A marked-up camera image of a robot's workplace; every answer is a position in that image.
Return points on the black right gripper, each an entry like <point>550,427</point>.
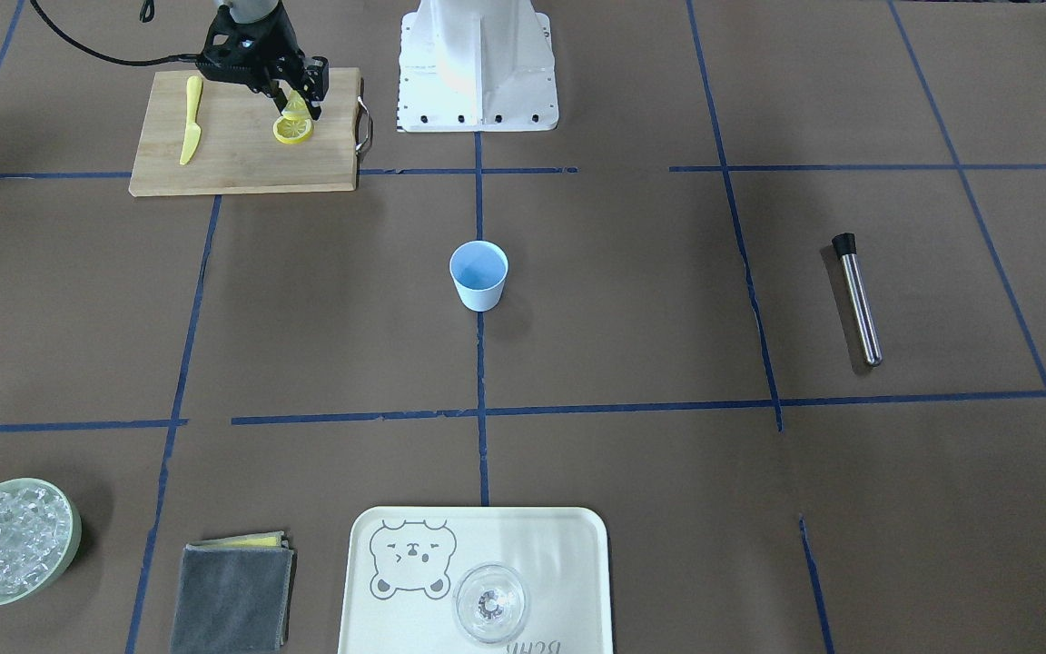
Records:
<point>291,56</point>

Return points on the yellow lemon slice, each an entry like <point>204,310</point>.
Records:
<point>292,130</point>
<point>295,108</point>

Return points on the steel muddler with black tip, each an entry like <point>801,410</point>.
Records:
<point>846,250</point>

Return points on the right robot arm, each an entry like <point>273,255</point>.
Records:
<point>246,12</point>

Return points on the light blue paper cup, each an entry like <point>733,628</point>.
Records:
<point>479,270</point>

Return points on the bamboo cutting board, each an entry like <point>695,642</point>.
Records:
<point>237,152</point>

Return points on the yellow plastic knife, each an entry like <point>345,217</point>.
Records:
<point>192,131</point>

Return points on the cream bear serving tray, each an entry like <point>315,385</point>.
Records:
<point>405,564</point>

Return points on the grey folded cloth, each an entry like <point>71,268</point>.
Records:
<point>233,595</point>

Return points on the green bowl of ice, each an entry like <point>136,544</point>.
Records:
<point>40,533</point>

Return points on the clear wine glass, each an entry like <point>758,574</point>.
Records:
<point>491,604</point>

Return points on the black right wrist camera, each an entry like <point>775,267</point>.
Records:
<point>229,54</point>

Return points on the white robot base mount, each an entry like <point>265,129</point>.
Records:
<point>476,67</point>

